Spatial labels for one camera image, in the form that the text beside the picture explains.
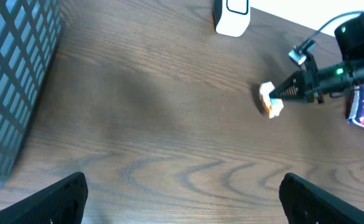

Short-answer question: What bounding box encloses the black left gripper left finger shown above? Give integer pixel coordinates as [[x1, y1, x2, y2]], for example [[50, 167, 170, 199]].
[[0, 172, 88, 224]]

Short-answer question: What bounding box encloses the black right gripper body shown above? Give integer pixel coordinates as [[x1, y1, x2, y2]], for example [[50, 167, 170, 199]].
[[304, 53, 324, 104]]

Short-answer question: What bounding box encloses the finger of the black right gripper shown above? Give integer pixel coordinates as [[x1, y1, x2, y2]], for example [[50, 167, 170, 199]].
[[269, 70, 308, 103]]

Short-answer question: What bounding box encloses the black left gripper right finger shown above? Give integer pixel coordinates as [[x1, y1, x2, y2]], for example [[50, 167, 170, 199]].
[[279, 173, 364, 224]]

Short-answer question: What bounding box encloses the small orange snack pack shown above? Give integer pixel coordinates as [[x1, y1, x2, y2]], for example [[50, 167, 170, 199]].
[[259, 82, 284, 119]]

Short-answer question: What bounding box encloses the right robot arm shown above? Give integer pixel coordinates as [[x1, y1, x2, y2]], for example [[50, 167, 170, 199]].
[[269, 11, 364, 104]]

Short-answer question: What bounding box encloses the grey plastic mesh basket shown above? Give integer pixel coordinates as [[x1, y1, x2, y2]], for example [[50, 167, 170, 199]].
[[0, 0, 62, 186]]

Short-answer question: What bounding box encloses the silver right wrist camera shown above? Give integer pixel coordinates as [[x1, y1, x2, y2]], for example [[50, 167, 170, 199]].
[[288, 39, 315, 67]]

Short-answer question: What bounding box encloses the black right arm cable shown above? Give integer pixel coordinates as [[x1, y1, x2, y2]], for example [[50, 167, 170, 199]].
[[306, 11, 364, 47]]

